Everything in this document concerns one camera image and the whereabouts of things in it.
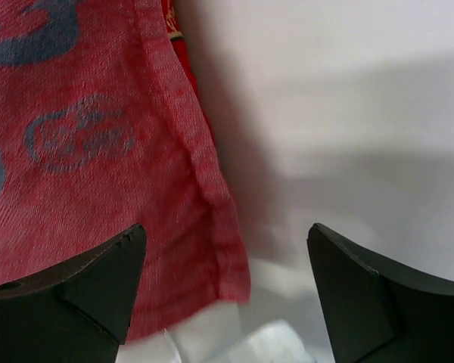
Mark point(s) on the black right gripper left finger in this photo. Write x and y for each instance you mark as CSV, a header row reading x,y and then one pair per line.
x,y
76,311

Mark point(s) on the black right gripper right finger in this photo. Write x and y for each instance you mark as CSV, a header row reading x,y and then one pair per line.
x,y
377,309

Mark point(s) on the white pillow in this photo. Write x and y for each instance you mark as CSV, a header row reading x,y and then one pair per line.
x,y
283,322

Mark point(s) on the red patterned pillowcase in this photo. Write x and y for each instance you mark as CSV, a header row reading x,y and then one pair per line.
x,y
100,129

